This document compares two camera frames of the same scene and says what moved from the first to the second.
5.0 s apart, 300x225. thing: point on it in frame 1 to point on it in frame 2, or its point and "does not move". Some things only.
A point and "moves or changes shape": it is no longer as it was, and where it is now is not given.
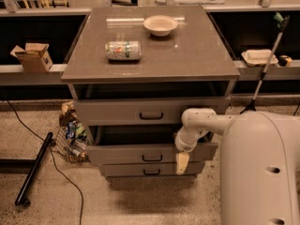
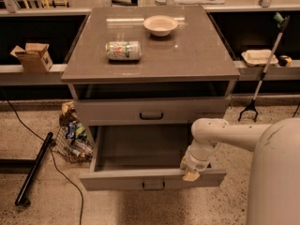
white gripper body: [184, 144] to [196, 163]
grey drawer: [133, 144] moves or changes shape
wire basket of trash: [72, 142] does not move
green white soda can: [123, 51] does not move
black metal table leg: [23, 189] does not move
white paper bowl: [160, 25] does not move
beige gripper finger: [182, 159] to [191, 176]
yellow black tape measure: [284, 61] does not move
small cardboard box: [34, 57] does not move
